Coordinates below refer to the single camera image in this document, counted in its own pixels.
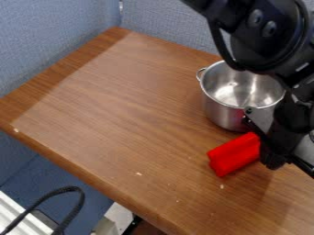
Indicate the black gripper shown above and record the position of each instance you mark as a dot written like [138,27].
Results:
[282,147]

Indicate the red plastic block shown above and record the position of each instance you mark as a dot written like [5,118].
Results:
[232,155]

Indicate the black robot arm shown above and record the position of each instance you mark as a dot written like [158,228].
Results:
[265,36]

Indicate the metal pot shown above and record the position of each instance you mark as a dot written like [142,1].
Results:
[231,90]

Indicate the white table frame part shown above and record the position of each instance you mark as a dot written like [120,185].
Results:
[115,221]

